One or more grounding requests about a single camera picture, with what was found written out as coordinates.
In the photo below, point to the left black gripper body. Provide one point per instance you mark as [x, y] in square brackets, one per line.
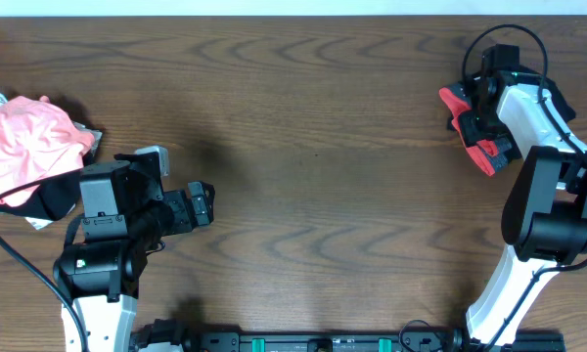
[172, 212]

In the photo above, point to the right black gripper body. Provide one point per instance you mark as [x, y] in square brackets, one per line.
[479, 125]

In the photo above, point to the black leggings red waistband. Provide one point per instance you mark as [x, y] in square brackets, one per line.
[501, 113]

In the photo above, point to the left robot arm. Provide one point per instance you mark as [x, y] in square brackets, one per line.
[127, 215]

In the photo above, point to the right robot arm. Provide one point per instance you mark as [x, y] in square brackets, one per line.
[544, 227]

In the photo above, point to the black folded garment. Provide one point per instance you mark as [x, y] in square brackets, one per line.
[56, 196]

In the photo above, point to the pink crumpled garment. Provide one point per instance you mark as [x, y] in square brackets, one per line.
[38, 140]

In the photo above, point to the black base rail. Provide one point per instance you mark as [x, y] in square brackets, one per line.
[352, 342]

